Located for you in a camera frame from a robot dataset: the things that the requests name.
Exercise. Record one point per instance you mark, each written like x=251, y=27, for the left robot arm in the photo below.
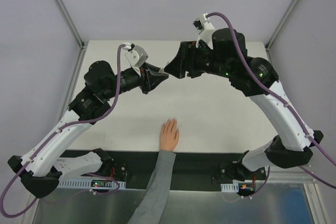
x=41, y=170

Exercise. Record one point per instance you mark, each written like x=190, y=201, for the left aluminium frame post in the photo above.
x=69, y=22

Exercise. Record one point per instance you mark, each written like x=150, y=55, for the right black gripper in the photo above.
x=189, y=60

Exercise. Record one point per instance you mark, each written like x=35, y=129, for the mannequin hand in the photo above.
x=169, y=135

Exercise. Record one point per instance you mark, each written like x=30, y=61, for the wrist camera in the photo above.
x=205, y=29
x=135, y=55

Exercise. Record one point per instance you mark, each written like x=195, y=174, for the aluminium frame post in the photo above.
x=69, y=22
x=281, y=24

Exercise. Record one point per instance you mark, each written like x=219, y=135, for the right white cable duct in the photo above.
x=230, y=188

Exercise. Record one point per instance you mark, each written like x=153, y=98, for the left white cable duct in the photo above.
x=89, y=183

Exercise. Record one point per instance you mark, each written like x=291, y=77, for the right aluminium frame post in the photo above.
x=281, y=24

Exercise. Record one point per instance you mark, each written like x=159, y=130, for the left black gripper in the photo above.
x=144, y=80

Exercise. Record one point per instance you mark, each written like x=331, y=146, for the grey sleeved forearm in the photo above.
x=157, y=192

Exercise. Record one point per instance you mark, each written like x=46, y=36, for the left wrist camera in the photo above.
x=135, y=55

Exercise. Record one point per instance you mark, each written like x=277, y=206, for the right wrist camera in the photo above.
x=205, y=29

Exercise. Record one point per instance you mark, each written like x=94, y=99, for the white cable duct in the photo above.
x=89, y=183
x=230, y=188

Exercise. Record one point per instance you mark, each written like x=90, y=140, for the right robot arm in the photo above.
x=256, y=79

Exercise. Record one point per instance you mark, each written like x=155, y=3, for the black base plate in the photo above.
x=191, y=171

